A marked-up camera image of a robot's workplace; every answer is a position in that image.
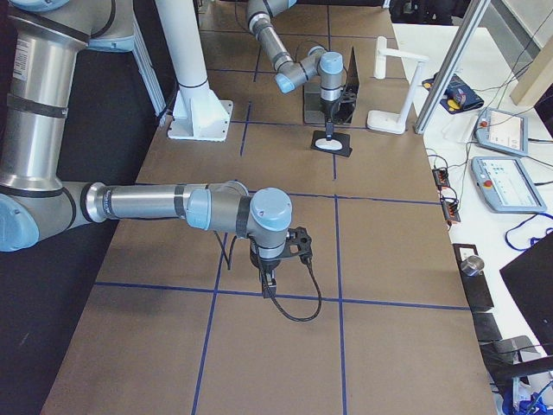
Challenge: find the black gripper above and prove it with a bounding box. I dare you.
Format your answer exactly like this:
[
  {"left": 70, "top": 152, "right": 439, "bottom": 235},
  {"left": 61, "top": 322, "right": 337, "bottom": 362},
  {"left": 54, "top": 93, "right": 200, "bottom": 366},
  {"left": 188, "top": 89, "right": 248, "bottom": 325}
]
[
  {"left": 250, "top": 239, "right": 285, "bottom": 298},
  {"left": 320, "top": 99, "right": 341, "bottom": 141}
]

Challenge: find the dark blue space pencil case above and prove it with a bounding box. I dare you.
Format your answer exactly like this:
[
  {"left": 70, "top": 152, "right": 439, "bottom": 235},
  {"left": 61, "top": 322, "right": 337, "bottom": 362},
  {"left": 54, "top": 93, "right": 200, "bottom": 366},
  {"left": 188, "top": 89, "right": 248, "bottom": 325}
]
[{"left": 440, "top": 74, "right": 484, "bottom": 114}]

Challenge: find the white desk lamp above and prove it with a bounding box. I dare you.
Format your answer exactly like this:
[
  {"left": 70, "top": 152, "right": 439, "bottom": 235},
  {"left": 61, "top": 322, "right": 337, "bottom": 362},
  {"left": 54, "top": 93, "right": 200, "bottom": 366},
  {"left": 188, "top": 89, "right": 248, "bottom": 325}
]
[{"left": 365, "top": 36, "right": 429, "bottom": 135}]

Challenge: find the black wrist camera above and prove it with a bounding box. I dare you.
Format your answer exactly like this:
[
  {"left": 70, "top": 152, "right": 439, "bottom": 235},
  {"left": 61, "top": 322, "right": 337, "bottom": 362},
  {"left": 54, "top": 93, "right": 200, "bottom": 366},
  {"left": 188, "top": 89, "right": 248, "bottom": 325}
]
[
  {"left": 282, "top": 227, "right": 313, "bottom": 265},
  {"left": 340, "top": 88, "right": 357, "bottom": 111}
]

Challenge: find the near teach pendant tablet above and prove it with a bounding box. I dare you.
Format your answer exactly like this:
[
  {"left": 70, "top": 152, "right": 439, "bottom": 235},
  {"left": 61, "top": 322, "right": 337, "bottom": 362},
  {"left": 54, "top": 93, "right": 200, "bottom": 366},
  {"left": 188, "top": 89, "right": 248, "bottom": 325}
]
[{"left": 470, "top": 156, "right": 547, "bottom": 214}]

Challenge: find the black mouse pad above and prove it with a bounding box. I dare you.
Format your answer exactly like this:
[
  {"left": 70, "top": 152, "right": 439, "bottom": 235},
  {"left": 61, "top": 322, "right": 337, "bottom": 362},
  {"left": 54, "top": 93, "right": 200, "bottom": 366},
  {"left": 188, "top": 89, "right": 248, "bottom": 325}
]
[{"left": 311, "top": 131, "right": 353, "bottom": 157}]

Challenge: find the black monitor corner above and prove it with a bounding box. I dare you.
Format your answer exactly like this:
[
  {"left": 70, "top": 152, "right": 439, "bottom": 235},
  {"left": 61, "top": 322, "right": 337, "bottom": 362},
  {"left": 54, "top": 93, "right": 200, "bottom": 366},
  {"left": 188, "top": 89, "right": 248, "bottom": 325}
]
[{"left": 500, "top": 235, "right": 552, "bottom": 354}]

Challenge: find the far teach pendant tablet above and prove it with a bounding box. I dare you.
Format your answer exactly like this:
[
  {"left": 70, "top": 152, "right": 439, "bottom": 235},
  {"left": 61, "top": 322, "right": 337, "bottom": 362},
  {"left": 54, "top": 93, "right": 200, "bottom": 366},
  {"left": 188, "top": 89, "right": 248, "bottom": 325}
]
[{"left": 474, "top": 108, "right": 528, "bottom": 156}]

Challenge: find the black orange connector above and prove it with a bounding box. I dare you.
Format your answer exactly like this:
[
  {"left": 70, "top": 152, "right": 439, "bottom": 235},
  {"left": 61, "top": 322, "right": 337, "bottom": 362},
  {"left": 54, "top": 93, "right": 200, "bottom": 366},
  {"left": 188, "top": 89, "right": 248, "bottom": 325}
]
[
  {"left": 440, "top": 188, "right": 461, "bottom": 226},
  {"left": 431, "top": 167, "right": 450, "bottom": 190}
]

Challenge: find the far black orange connector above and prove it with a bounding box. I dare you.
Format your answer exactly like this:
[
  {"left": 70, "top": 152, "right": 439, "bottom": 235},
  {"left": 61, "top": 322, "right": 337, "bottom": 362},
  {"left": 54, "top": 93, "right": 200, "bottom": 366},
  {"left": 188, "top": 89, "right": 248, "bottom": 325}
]
[{"left": 431, "top": 167, "right": 450, "bottom": 190}]

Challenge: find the black camera cable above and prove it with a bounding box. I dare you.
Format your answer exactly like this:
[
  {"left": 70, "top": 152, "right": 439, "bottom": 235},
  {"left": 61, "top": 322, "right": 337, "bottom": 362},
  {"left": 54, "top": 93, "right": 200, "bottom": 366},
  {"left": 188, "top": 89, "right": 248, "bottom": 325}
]
[{"left": 267, "top": 257, "right": 323, "bottom": 323}]

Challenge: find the teach pendant tablet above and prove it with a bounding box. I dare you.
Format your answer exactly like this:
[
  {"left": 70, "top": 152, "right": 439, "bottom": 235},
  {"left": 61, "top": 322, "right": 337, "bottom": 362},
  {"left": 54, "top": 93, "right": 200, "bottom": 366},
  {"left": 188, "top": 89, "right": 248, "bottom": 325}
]
[
  {"left": 470, "top": 156, "right": 547, "bottom": 214},
  {"left": 474, "top": 108, "right": 528, "bottom": 156}
]

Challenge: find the steel cylinder weight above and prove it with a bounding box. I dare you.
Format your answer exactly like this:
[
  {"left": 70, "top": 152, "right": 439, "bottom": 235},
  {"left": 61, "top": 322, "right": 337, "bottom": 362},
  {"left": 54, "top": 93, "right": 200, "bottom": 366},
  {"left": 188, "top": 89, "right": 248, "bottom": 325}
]
[{"left": 460, "top": 255, "right": 485, "bottom": 277}]

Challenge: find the white computer mouse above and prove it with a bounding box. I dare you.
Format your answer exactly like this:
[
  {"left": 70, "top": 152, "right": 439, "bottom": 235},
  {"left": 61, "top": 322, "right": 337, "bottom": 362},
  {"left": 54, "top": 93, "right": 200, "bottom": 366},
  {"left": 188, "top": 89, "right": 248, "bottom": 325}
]
[{"left": 315, "top": 138, "right": 342, "bottom": 152}]

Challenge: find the aluminium frame post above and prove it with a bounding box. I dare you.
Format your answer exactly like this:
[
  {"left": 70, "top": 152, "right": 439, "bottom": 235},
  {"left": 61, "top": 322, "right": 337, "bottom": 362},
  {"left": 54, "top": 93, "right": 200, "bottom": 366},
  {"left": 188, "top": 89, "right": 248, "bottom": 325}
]
[{"left": 414, "top": 0, "right": 491, "bottom": 135}]

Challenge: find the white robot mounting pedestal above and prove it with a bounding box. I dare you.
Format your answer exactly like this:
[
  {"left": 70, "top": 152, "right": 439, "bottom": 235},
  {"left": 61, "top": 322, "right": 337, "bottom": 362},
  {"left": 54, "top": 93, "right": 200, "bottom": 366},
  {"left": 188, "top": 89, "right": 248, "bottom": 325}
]
[{"left": 156, "top": 0, "right": 233, "bottom": 142}]

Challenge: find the near black orange connector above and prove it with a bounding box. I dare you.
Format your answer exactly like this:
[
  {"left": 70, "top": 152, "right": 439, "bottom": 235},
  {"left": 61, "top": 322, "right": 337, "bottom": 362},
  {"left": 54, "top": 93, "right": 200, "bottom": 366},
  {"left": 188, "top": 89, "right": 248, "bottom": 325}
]
[{"left": 440, "top": 188, "right": 461, "bottom": 226}]

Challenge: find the grey laptop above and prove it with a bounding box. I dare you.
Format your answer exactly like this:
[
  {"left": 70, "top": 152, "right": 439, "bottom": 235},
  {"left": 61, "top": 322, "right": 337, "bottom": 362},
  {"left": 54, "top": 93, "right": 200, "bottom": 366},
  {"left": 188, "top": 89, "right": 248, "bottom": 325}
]
[{"left": 302, "top": 48, "right": 359, "bottom": 125}]

